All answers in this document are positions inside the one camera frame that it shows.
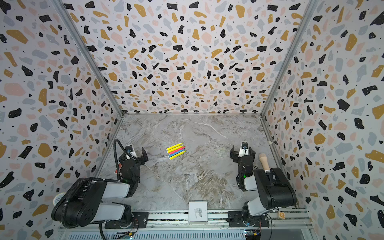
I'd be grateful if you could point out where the wooden rolling pin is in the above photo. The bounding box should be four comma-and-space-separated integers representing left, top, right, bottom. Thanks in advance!
259, 153, 271, 172

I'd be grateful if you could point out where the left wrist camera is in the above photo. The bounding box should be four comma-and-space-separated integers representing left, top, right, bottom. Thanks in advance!
125, 145, 137, 160

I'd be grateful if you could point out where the pink highlighter pen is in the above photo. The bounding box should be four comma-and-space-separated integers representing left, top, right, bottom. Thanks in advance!
168, 146, 185, 155

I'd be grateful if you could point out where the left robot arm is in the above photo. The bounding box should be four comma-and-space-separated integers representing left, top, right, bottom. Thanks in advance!
51, 146, 149, 229

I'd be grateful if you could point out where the small wooden tag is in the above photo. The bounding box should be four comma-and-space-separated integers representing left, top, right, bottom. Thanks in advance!
278, 211, 286, 220

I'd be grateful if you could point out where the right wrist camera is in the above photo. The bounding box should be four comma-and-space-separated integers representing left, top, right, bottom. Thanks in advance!
239, 142, 250, 158

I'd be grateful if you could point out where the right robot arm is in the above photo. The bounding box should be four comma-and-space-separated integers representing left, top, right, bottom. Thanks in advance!
229, 142, 297, 227

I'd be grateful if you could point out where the white box on rail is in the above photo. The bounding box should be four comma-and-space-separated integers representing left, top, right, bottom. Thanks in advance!
188, 201, 208, 223

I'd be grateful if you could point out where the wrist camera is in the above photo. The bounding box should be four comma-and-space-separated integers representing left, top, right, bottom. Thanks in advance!
239, 142, 250, 158
125, 145, 137, 160

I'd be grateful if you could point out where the yellow highlighter pen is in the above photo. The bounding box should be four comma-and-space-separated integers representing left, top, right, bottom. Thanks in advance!
166, 143, 183, 151
170, 151, 186, 160

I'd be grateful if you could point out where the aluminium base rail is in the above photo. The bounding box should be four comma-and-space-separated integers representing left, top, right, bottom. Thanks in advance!
58, 208, 317, 240

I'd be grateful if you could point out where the black corrugated cable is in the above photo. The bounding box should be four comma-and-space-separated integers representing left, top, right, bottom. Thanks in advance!
113, 138, 131, 181

